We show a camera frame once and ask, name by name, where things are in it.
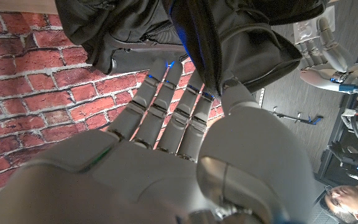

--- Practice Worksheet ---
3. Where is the black backpack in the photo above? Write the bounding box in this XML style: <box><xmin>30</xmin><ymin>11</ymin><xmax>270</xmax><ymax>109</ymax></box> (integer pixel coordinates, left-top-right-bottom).
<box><xmin>54</xmin><ymin>0</ymin><xmax>329</xmax><ymax>98</ymax></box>

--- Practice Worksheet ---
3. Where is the person in black shirt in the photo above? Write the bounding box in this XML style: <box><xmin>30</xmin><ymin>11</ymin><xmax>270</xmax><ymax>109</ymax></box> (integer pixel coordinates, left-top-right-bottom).
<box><xmin>318</xmin><ymin>141</ymin><xmax>358</xmax><ymax>224</ymax></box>

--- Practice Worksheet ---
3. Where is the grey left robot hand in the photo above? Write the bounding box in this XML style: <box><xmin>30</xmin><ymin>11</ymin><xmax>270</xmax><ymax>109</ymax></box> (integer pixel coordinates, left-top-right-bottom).
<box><xmin>294</xmin><ymin>17</ymin><xmax>358</xmax><ymax>93</ymax></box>

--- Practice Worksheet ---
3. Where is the red brick print backdrop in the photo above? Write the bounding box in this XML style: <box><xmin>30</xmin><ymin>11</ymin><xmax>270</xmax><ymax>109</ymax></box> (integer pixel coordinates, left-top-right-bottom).
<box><xmin>0</xmin><ymin>11</ymin><xmax>227</xmax><ymax>210</ymax></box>

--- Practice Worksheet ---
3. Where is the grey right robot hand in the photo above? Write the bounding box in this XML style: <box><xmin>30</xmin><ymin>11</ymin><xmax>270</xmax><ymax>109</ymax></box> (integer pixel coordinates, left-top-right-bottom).
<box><xmin>0</xmin><ymin>58</ymin><xmax>318</xmax><ymax>224</ymax></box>

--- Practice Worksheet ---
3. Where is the black wall hook bar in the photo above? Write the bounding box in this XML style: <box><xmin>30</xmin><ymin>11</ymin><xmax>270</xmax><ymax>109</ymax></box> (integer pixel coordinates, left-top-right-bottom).
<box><xmin>271</xmin><ymin>106</ymin><xmax>324</xmax><ymax>126</ymax></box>

